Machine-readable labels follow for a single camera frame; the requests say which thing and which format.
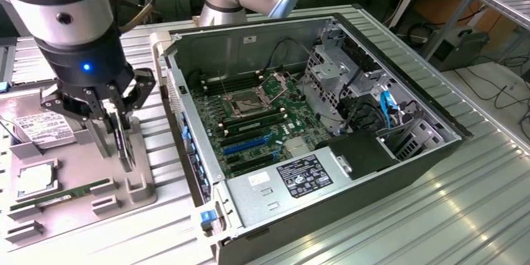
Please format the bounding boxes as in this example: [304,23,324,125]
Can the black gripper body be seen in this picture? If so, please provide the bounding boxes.
[33,33,136,105]

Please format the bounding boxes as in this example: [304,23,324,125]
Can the dark graphics card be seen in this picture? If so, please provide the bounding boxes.
[101,98,138,173]

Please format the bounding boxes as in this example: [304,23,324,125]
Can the silver hard disk with label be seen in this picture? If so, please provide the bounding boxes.
[10,114,80,150]

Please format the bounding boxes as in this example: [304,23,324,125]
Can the thin metal locking lever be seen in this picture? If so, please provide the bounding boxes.
[219,71,229,99]

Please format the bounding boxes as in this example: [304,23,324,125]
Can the CPU socket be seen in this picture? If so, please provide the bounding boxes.
[221,90,268,118]

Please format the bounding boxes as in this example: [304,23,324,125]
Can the silver CPU chip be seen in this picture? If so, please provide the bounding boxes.
[16,164,57,200]

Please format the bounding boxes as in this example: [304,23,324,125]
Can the installed green RAM stick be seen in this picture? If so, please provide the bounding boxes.
[224,119,287,133]

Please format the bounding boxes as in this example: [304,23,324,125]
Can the grey parts rack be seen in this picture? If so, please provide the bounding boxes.
[0,81,158,245]

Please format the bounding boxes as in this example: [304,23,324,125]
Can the blue expansion slot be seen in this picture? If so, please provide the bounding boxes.
[221,140,271,156]

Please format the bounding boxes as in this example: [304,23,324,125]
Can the metal socket cover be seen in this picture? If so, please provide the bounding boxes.
[256,71,297,99]

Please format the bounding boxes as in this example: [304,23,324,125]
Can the green motherboard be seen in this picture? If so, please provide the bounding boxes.
[191,70,332,179]

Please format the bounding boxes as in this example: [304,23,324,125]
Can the long black expansion slot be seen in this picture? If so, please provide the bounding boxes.
[225,153,277,174]

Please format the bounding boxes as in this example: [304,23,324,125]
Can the small silver heat sink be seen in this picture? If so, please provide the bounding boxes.
[284,138,316,158]

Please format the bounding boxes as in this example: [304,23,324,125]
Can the blue case latch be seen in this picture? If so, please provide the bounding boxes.
[197,210,221,228]

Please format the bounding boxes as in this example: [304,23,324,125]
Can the metal disk bay cage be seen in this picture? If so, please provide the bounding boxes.
[304,43,399,130]

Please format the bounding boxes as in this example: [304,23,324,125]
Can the grey power supply with label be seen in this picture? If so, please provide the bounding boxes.
[224,146,399,229]

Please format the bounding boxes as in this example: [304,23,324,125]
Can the open black PC case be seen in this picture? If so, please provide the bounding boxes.
[149,11,474,265]

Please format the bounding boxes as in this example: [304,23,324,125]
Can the black box device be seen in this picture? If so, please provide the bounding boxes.
[428,28,490,73]

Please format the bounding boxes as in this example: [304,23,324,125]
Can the black wire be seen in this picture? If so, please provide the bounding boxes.
[265,37,308,74]

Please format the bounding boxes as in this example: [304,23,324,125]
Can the blue wire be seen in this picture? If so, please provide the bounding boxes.
[377,89,399,130]

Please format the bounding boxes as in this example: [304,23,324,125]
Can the aluminium frame stand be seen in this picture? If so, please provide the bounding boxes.
[454,0,530,71]

